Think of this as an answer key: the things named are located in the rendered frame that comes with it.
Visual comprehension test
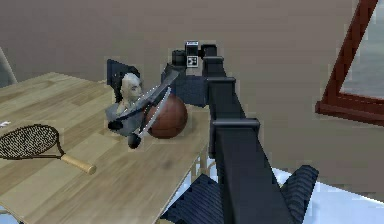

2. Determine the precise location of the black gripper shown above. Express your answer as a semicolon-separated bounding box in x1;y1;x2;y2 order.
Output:
107;48;188;150

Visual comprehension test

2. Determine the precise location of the brown basketball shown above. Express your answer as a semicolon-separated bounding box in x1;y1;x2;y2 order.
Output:
143;92;189;140

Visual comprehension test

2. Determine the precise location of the dark blue ribbed chair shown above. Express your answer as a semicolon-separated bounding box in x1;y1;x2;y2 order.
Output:
159;164;320;224

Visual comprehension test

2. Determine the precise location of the grey bust statue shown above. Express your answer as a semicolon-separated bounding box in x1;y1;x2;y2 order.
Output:
105;72;148;137

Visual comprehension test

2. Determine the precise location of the dark blue box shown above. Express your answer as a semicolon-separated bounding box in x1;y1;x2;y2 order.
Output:
161;73;212;108

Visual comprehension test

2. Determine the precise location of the black laptop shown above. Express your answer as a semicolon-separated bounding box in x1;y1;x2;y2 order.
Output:
106;58;141;103

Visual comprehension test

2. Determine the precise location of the light wooden table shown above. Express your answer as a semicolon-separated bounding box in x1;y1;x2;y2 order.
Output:
0;71;215;224

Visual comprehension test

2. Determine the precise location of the red-brown framed window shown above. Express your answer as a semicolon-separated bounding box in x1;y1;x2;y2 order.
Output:
314;0;384;128

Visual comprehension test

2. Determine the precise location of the black tennis racket wooden handle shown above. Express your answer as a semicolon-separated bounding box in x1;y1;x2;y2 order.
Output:
0;123;98;176

